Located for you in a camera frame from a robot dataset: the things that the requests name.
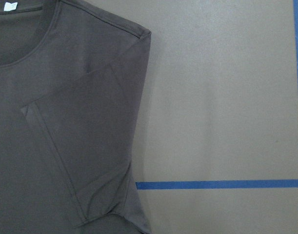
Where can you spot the dark brown t-shirt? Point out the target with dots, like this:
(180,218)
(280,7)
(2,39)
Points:
(71,81)

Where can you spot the blue tape strip crosswise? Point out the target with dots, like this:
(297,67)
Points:
(218,184)

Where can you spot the white neck label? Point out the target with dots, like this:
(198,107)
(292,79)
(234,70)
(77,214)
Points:
(10,6)

